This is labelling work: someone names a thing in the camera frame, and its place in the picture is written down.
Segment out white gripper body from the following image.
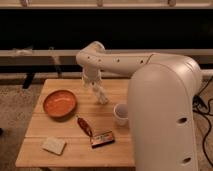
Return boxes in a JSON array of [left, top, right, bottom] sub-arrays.
[[82, 67, 101, 84]]

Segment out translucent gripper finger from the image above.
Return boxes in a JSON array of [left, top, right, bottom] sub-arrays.
[[92, 82, 102, 97], [82, 77, 90, 89]]

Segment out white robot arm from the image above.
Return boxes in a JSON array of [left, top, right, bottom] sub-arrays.
[[76, 41, 202, 171]]

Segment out white plastic cup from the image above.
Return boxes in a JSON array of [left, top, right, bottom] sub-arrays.
[[113, 103, 128, 126]]

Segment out orange bowl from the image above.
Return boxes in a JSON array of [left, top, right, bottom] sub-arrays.
[[43, 90, 77, 118]]

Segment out brown snack packet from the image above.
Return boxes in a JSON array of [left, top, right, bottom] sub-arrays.
[[77, 117, 93, 137]]

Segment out wooden table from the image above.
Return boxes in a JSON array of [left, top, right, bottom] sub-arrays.
[[16, 79, 134, 168]]

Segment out brown chocolate bar box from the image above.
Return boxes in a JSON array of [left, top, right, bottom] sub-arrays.
[[90, 131, 115, 148]]

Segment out white sponge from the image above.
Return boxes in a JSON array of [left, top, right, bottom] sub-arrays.
[[42, 137, 66, 155]]

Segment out black cables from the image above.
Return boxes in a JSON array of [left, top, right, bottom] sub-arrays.
[[192, 77, 213, 168]]

